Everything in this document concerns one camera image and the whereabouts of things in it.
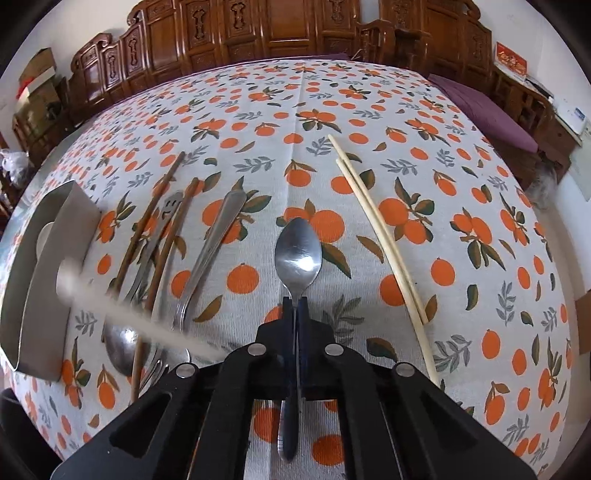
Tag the red and white box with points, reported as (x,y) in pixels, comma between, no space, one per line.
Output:
(34,87)

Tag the white spoon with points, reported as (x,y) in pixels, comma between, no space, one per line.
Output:
(45,235)

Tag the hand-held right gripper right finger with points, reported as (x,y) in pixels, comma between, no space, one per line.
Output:
(308,350)

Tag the light bamboo chopstick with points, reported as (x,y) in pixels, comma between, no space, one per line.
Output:
(332,142)
(138,321)
(434,364)

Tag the large steel spoon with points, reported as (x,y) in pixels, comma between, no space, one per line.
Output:
(120,350)

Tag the brown wooden chopstick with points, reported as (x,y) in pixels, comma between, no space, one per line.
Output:
(178,226)
(161,196)

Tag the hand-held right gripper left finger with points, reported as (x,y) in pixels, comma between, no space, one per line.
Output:
(279,350)

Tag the brown cardboard box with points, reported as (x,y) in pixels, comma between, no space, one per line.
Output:
(39,62)

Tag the purple seat cushion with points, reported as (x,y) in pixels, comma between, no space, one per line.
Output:
(314,57)
(489,115)

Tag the white appliance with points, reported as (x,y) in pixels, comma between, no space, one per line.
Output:
(572,117)

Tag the clear plastic bag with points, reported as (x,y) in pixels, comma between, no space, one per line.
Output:
(14,164)

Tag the grey cardboard box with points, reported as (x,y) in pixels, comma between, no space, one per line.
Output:
(51,295)

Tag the dark wooden side cabinet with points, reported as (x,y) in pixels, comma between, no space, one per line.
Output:
(41,120)

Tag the orange print tablecloth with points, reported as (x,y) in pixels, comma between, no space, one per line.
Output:
(277,152)

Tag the long carved wooden sofa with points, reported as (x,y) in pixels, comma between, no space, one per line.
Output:
(231,27)

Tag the grey plastic bag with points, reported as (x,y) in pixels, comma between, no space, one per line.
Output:
(542,184)

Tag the red gift box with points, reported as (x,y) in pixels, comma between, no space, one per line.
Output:
(511,59)

